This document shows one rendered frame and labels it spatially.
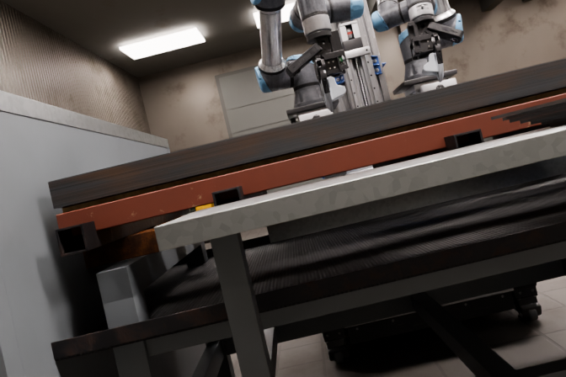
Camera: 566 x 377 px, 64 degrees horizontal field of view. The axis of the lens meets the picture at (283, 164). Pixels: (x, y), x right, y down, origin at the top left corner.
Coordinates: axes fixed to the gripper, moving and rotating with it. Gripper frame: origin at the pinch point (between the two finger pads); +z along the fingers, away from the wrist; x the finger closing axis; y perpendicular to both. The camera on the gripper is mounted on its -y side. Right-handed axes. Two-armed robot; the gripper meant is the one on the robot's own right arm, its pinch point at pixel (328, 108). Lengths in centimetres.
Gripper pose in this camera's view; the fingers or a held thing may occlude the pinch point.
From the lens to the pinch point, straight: 125.6
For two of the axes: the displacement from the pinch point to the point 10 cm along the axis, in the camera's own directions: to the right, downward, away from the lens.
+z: 2.3, 9.7, -0.2
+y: 9.7, -2.3, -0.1
